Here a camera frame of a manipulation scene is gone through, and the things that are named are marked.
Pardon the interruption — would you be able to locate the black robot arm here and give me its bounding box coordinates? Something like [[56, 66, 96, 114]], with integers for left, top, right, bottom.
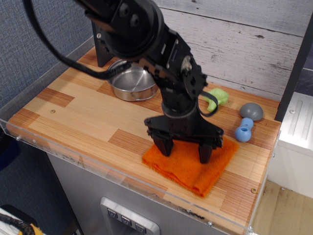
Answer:
[[78, 0, 224, 164]]

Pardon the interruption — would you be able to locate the blue dumbbell shaped toy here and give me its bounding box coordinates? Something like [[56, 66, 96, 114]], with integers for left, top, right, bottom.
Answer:
[[235, 117, 254, 142]]

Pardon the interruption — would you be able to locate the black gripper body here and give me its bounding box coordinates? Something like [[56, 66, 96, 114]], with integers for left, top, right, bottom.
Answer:
[[144, 107, 224, 149]]

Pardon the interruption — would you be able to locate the grey half dome toy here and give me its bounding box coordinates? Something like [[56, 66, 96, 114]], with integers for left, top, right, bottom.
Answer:
[[239, 102, 264, 121]]

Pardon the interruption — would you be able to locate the orange cloth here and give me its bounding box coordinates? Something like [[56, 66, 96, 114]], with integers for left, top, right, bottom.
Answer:
[[142, 138, 239, 197]]

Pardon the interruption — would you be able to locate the dark left vertical post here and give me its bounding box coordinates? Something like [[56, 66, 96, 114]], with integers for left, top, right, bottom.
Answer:
[[91, 22, 113, 68]]

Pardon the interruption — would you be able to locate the dark vertical post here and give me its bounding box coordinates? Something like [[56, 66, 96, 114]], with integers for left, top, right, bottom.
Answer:
[[274, 0, 313, 122], [91, 22, 113, 68]]

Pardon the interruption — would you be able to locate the white metal box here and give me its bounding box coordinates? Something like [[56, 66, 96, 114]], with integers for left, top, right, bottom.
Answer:
[[268, 92, 313, 198]]

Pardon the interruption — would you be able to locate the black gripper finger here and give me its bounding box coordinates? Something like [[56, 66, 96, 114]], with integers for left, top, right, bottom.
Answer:
[[199, 145, 213, 164], [153, 135, 174, 157]]

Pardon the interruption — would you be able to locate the yellow tape piece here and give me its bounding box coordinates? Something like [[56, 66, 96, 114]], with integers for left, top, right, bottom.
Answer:
[[30, 224, 44, 235]]

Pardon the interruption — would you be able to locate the black braided cable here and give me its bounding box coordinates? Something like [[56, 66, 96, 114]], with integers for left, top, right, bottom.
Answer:
[[22, 0, 132, 80]]

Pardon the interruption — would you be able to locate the stainless steel pot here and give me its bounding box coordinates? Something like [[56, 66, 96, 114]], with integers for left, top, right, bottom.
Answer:
[[108, 64, 158, 101]]

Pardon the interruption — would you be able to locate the green toy broccoli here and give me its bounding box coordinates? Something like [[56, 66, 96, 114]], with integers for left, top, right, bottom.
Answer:
[[204, 88, 229, 113]]

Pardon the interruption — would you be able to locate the silver cabinet with button panel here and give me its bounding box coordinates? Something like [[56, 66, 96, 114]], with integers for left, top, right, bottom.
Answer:
[[46, 153, 235, 235]]

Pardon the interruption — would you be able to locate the dark right vertical post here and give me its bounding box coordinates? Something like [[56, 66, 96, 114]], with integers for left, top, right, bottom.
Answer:
[[274, 0, 313, 122]]

